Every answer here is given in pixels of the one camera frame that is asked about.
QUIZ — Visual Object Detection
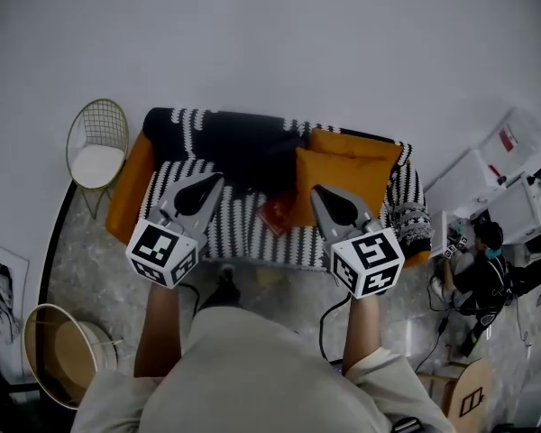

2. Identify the white water dispenser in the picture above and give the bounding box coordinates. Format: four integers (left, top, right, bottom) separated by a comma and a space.
426, 149, 509, 219

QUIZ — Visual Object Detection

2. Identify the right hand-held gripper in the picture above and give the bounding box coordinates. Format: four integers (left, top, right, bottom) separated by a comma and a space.
310, 186, 406, 299

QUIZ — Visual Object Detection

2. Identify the person's right forearm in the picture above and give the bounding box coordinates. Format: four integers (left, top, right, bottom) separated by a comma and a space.
341, 293, 382, 374

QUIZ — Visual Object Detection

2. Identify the red book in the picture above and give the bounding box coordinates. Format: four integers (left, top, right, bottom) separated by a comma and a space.
257, 190, 298, 236

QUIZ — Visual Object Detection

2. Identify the person's leg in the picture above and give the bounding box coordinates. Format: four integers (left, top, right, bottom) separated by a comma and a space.
197, 280, 243, 314

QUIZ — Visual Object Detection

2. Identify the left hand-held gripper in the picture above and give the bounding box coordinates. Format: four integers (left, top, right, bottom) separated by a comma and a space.
124, 172, 225, 290

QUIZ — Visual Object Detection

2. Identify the gold wire chair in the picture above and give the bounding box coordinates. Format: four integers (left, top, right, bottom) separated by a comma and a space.
66, 97, 131, 220

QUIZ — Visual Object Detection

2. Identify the black chest device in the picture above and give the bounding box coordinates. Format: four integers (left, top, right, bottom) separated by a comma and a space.
390, 416, 427, 433

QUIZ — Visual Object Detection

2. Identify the left hand-held gripper cable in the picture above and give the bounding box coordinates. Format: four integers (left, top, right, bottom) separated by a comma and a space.
178, 281, 202, 316

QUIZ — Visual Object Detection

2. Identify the black side table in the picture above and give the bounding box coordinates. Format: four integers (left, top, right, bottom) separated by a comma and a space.
0, 379, 41, 433

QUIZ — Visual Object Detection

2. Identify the beige round basket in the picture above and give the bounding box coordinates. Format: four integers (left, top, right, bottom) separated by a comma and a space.
23, 303, 119, 410

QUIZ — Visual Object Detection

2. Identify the orange cushion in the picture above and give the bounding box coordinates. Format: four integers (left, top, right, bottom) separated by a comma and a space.
307, 127, 405, 162
290, 146, 396, 228

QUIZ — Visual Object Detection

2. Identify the black white ink painting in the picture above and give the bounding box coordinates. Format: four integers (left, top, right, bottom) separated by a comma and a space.
0, 235, 31, 382

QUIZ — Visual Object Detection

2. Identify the white seat pad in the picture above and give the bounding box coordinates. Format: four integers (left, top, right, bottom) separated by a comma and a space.
70, 145, 126, 190

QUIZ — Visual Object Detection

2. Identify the orange sofa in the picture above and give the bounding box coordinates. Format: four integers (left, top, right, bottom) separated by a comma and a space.
105, 106, 434, 272

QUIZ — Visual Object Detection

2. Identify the person's white shirt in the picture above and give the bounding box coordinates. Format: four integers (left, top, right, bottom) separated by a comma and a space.
71, 307, 454, 433

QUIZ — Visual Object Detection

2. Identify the person's left forearm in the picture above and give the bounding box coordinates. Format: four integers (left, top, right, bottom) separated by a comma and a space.
133, 281, 182, 378

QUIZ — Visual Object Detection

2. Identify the hand-held gripper cable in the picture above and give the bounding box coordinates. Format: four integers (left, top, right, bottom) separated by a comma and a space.
319, 291, 351, 363
178, 281, 202, 316

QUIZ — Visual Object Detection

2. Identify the white sheet with red label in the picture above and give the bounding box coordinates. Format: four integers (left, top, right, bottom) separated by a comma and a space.
480, 106, 541, 175

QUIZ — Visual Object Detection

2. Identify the black white striped blanket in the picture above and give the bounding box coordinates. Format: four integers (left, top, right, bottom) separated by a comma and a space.
137, 106, 434, 272

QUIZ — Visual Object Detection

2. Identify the wooden stool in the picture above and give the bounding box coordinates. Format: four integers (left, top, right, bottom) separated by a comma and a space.
417, 357, 495, 433

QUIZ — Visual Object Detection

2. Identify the black power cable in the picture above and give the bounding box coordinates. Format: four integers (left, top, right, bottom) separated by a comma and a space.
414, 317, 450, 374

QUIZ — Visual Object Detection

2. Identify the white side table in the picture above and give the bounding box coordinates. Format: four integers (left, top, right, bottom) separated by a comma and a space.
486, 151, 541, 244

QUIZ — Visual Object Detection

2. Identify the right hand-held gripper cable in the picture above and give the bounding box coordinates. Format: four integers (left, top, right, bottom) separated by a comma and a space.
319, 291, 351, 363

